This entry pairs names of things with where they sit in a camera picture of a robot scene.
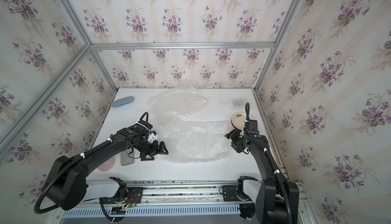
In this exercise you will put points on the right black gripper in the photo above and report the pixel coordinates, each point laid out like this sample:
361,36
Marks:
234,134

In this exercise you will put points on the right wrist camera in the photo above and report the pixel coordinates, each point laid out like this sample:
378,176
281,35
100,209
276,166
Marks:
251,127

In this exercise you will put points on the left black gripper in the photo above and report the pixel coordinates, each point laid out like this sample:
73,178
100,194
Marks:
155,150

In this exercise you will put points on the grey flat block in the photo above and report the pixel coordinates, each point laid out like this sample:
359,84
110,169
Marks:
127,157

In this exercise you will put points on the cream dinner plate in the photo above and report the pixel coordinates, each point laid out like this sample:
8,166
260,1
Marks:
238,120

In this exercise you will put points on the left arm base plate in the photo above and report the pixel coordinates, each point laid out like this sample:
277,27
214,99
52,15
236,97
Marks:
128,196

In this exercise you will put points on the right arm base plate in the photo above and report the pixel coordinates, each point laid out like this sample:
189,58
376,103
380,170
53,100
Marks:
233,193

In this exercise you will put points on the pink pen cup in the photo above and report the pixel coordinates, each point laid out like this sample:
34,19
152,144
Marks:
108,165

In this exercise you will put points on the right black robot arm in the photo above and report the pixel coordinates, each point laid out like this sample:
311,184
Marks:
275,199

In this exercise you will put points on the aluminium front rail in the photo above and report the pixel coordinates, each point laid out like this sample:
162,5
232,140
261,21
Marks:
159,193

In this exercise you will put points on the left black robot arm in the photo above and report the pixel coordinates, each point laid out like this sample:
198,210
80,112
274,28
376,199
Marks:
66,184

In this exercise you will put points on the white vented panel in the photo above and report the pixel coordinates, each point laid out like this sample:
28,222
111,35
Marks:
152,211

